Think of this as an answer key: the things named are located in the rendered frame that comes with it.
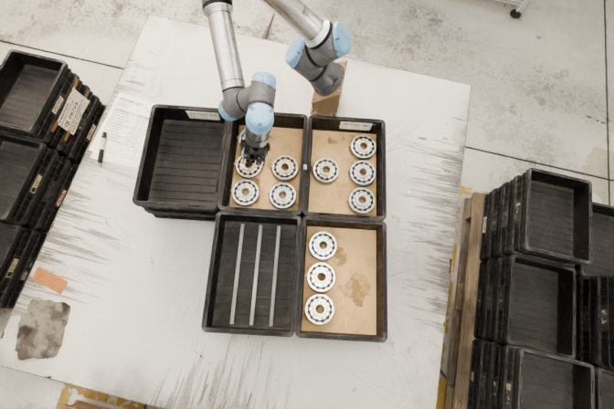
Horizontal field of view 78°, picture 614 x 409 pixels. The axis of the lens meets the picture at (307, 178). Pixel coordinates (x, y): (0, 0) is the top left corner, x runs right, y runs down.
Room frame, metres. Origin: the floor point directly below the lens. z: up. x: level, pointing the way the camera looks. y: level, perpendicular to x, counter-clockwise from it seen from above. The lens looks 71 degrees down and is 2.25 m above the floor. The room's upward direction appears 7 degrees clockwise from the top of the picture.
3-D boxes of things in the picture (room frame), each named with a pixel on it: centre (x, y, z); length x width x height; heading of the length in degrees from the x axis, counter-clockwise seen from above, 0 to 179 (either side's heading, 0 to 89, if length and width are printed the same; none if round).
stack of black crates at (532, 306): (0.13, -1.12, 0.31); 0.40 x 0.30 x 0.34; 173
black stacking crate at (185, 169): (0.48, 0.46, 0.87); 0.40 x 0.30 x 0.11; 3
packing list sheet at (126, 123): (0.65, 0.81, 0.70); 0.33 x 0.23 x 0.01; 173
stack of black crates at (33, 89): (0.84, 1.42, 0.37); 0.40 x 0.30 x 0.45; 173
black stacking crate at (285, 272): (0.10, 0.14, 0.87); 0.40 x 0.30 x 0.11; 3
